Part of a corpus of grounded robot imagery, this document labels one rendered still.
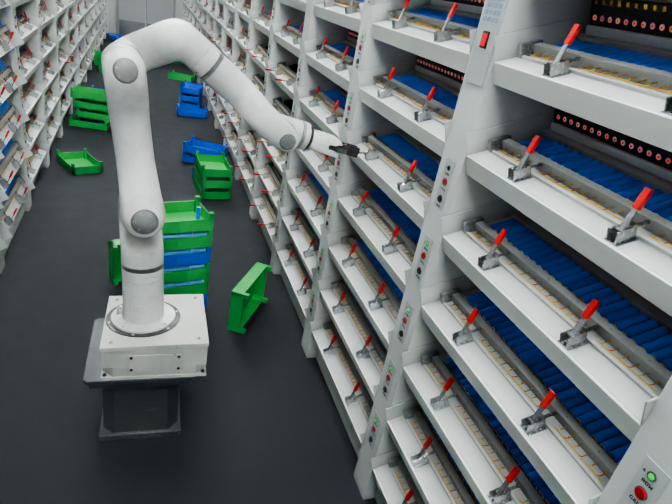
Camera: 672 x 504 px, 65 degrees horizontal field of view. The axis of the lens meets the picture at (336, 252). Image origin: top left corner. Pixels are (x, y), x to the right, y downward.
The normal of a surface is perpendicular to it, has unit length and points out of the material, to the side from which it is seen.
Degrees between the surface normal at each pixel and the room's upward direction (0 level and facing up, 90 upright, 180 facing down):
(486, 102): 90
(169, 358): 90
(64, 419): 0
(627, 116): 109
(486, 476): 19
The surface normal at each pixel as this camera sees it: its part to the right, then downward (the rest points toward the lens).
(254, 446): 0.18, -0.88
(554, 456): -0.14, -0.84
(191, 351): 0.27, 0.48
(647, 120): -0.94, 0.27
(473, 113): -0.94, -0.01
